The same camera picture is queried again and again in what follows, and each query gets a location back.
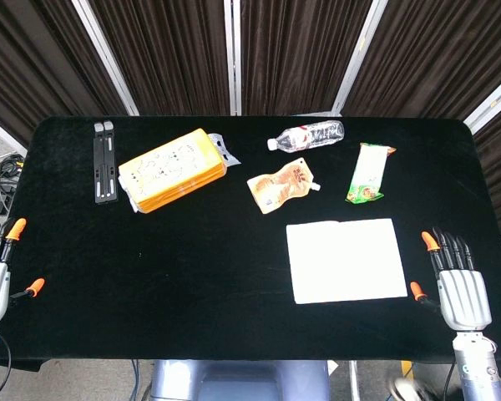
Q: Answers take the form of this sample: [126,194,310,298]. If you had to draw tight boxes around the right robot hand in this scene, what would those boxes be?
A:
[410,226,493,332]

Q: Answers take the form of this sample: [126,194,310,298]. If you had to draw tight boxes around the white book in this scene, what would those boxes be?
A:
[286,217,408,306]

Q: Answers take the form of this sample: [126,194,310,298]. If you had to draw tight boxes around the clear plastic water bottle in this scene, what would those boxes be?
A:
[266,119,346,152]

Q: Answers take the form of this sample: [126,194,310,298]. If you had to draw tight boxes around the yellow snack package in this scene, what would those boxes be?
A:
[117,128,242,215]

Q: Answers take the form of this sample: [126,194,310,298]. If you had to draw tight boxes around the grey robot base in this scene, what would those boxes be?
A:
[149,358,331,401]

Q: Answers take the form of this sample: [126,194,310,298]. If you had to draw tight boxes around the green white snack packet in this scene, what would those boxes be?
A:
[345,142,397,206]

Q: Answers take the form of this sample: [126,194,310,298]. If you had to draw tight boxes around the black white sneaker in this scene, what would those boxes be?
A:
[390,378,433,401]

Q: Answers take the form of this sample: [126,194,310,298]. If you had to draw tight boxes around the cables and black equipment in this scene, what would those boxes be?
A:
[0,140,26,216]

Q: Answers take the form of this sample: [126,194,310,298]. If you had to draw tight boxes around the orange spouted drink pouch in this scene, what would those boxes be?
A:
[246,156,322,216]

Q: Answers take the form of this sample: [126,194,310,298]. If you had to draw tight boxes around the black folding stand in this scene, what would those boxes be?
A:
[93,120,119,205]

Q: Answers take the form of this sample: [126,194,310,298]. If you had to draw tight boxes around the black tablecloth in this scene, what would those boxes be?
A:
[0,115,501,373]

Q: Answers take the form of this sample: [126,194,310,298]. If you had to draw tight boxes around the dark brown curtain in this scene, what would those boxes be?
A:
[0,0,501,239]

